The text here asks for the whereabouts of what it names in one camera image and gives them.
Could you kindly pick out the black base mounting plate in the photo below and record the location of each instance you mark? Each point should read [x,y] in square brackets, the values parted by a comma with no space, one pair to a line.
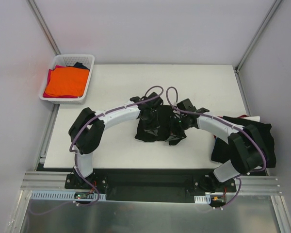
[150,185]

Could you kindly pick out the right aluminium corner post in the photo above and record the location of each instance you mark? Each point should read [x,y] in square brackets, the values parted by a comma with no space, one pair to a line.
[258,34]

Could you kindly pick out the orange t shirt in basket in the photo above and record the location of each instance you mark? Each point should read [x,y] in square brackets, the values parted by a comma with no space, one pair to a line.
[75,82]

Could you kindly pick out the right white cable duct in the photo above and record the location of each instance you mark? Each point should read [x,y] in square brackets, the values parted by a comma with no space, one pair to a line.
[205,199]

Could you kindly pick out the white cable duct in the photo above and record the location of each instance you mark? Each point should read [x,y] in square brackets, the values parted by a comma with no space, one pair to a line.
[66,195]
[205,199]

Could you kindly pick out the navy t shirt in basket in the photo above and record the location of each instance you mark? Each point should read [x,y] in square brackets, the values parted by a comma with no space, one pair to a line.
[80,66]

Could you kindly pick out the aluminium corner post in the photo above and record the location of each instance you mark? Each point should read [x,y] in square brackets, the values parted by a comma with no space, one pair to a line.
[43,26]
[258,34]

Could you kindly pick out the black t shirt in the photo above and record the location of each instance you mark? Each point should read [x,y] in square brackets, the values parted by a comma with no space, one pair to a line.
[221,154]
[164,113]

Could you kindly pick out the white plastic laundry basket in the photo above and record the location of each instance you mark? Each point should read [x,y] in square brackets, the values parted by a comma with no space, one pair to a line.
[68,60]

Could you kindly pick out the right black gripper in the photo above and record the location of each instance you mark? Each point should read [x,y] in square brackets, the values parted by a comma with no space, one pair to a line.
[173,132]

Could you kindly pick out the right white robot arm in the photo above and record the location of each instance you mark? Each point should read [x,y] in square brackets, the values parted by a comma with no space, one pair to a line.
[247,145]

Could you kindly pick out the left white cable duct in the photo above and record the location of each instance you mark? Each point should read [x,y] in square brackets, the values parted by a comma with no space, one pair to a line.
[66,195]

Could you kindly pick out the left aluminium corner post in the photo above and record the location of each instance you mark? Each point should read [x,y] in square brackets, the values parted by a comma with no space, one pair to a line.
[43,26]

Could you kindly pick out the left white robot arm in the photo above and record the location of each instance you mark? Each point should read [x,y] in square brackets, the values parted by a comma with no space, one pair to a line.
[87,130]

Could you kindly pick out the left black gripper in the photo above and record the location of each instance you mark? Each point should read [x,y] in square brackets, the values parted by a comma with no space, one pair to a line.
[151,128]

